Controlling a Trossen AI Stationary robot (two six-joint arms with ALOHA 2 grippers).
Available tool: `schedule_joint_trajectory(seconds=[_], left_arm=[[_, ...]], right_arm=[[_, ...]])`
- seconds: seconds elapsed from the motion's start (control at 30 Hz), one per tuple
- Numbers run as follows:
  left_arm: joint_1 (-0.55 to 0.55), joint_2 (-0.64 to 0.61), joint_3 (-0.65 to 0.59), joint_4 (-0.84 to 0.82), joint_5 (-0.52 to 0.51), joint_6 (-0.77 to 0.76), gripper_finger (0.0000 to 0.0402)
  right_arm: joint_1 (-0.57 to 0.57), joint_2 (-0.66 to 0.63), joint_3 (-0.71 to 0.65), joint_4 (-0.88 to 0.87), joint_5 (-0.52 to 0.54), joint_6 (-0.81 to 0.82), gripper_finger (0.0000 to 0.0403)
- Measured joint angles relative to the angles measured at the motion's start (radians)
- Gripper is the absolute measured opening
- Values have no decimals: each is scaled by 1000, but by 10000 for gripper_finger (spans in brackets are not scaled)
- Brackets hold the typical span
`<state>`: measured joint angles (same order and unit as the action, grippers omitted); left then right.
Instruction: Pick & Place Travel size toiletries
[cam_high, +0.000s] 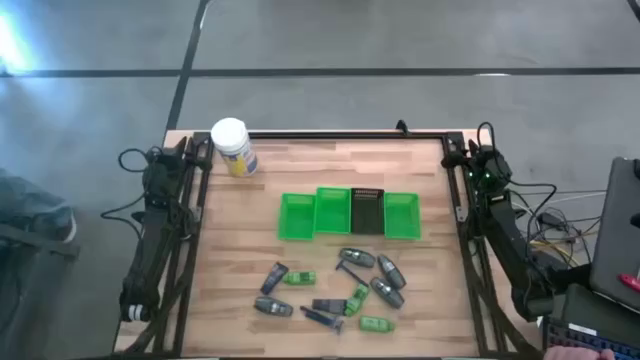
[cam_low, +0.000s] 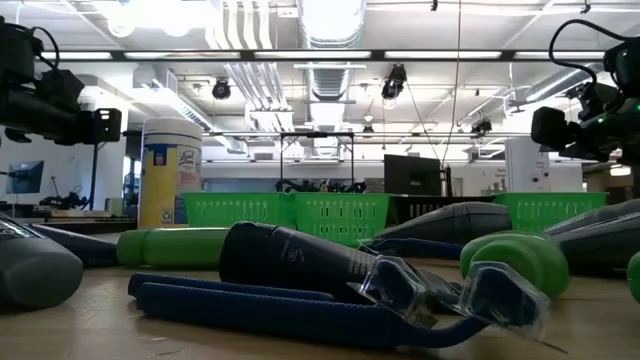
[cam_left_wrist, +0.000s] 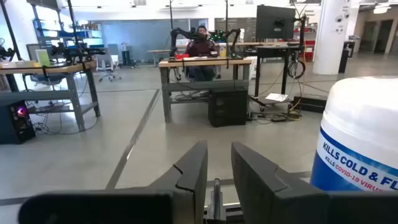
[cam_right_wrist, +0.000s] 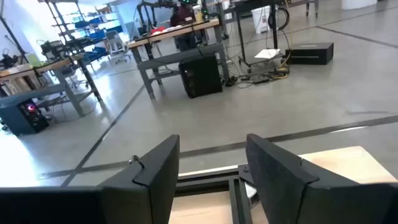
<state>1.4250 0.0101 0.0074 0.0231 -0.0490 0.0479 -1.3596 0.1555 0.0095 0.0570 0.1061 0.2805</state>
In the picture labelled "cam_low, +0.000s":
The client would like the yellow white wipes canister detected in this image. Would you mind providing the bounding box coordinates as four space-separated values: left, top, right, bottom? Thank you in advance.
138 117 204 230

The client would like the white pillar with camera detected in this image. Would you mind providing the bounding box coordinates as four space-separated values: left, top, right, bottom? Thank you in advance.
504 137 551 194

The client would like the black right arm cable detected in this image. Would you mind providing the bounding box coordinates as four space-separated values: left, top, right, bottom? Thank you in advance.
547 18 629 89

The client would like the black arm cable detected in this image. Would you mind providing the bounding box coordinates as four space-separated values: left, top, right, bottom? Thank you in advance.
547 18 629 89
29 25 61 71

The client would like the small monitor on arm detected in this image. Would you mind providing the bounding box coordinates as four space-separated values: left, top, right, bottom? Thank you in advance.
7 159 45 195

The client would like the green plastic slotted basket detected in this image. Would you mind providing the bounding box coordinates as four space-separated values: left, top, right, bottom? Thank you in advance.
494 192 609 234
292 192 394 249
181 192 296 230

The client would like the black frame background table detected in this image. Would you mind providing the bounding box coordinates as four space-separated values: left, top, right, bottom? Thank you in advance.
278 131 356 194

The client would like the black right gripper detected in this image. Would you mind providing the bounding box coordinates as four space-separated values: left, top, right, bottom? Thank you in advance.
530 106 584 151

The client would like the black plastic slotted basket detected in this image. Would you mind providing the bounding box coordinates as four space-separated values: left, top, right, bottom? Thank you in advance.
389 194 499 226

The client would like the black background monitor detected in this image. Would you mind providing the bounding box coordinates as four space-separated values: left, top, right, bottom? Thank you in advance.
383 154 442 197

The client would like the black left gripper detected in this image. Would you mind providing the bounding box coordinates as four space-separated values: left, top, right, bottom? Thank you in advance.
74 107 123 146

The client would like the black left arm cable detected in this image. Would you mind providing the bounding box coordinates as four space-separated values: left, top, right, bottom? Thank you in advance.
29 25 61 71

